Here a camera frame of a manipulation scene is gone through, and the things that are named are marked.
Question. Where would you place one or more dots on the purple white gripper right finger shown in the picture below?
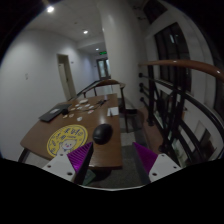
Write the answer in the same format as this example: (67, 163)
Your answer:
(154, 166)

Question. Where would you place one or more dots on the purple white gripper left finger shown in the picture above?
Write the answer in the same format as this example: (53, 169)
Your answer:
(72, 166)

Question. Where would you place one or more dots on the yellow round cartoon mouse pad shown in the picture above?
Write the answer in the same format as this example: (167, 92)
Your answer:
(67, 139)

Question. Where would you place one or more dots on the black computer mouse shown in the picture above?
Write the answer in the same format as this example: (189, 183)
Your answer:
(102, 134)

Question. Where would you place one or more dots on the white small item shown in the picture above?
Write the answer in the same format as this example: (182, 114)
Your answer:
(79, 118)

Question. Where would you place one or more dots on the wooden table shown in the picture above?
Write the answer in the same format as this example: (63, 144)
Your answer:
(45, 139)

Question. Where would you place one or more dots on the small black object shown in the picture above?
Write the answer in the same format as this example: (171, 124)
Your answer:
(65, 111)

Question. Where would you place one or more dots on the black laptop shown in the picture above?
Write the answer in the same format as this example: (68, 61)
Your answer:
(54, 112)

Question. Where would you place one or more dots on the black metal railing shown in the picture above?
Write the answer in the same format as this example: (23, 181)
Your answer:
(191, 132)

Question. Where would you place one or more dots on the white paper sheet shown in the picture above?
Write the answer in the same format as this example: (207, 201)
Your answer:
(113, 111)

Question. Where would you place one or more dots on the white door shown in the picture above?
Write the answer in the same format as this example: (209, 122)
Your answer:
(64, 81)

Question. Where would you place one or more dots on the wooden stair handrail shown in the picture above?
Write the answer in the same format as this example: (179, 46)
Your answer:
(191, 64)

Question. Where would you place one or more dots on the green exit sign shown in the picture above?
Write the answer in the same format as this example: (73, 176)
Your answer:
(103, 52)

